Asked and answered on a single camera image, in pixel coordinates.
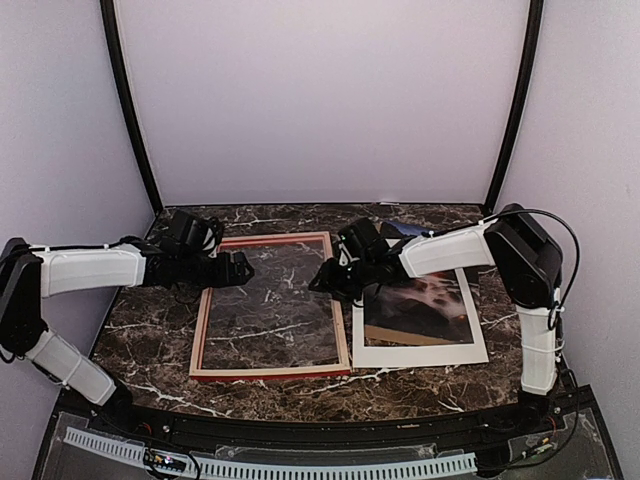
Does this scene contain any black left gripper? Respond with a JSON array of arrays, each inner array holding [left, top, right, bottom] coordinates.
[[178, 252, 255, 291]]

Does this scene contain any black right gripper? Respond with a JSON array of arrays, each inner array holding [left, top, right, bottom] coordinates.
[[308, 256, 375, 303]]

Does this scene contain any clear acrylic sheet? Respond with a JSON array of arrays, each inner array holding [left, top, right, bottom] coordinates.
[[199, 237, 339, 371]]

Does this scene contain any brown cardboard backing board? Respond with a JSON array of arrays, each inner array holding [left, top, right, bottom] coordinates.
[[364, 325, 453, 346]]

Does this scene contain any white mat board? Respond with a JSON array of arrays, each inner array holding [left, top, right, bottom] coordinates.
[[352, 269, 488, 368]]

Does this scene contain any wooden picture frame red edge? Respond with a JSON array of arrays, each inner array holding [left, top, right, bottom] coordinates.
[[188, 231, 353, 384]]

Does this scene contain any landscape sunset photo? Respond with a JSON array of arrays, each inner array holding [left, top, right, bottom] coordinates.
[[362, 222, 476, 347]]

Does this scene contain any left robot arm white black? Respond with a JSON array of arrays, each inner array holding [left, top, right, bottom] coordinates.
[[1, 237, 255, 436]]

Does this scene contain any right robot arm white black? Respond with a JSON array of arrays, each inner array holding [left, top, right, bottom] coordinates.
[[309, 203, 573, 434]]

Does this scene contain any small green circuit board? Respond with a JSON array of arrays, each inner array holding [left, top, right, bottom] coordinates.
[[143, 449, 187, 473]]

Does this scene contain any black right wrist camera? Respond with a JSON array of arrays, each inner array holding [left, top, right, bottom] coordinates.
[[335, 218, 395, 266]]

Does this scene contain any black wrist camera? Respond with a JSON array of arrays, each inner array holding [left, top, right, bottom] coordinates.
[[335, 218, 395, 266], [160, 210, 225, 258]]

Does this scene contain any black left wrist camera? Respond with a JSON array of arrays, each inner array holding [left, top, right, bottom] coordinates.
[[160, 210, 225, 258]]

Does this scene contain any grey slotted cable duct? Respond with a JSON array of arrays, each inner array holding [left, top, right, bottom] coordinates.
[[63, 427, 477, 479]]

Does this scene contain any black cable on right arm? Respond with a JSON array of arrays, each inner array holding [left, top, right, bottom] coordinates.
[[499, 208, 581, 331]]

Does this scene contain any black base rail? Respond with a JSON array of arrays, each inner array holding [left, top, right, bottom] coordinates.
[[54, 385, 599, 461]]

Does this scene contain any left black enclosure post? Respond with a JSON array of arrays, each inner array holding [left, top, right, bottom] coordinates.
[[99, 0, 164, 214]]

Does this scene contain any black enclosure post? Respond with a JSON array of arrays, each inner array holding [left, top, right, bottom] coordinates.
[[483, 0, 544, 213], [99, 0, 164, 214]]

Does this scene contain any right black enclosure post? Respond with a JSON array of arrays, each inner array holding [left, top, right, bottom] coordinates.
[[483, 0, 544, 213]]

